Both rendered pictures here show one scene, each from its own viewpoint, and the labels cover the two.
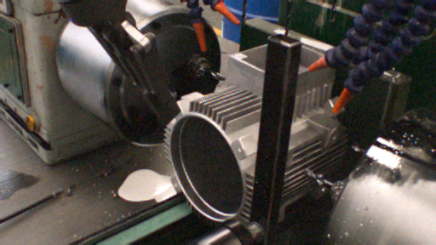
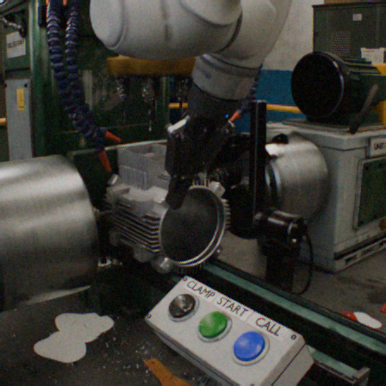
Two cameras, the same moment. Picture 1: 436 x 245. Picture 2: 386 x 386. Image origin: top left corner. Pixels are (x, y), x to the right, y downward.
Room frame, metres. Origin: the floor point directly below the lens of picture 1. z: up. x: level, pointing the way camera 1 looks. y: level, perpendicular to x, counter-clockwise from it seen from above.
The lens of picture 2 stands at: (0.52, 0.85, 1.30)
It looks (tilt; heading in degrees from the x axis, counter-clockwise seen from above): 15 degrees down; 275
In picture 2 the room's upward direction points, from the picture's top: straight up
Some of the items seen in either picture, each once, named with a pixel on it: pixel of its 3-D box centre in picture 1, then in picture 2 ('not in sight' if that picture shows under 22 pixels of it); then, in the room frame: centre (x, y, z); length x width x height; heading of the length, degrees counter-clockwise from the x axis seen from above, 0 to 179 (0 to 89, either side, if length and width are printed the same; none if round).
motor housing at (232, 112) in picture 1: (255, 145); (164, 214); (0.66, -0.06, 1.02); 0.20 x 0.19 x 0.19; 133
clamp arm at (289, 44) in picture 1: (271, 151); (258, 164); (0.48, -0.06, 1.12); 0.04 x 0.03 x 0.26; 133
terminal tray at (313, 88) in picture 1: (281, 80); (152, 166); (0.69, -0.09, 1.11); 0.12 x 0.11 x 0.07; 133
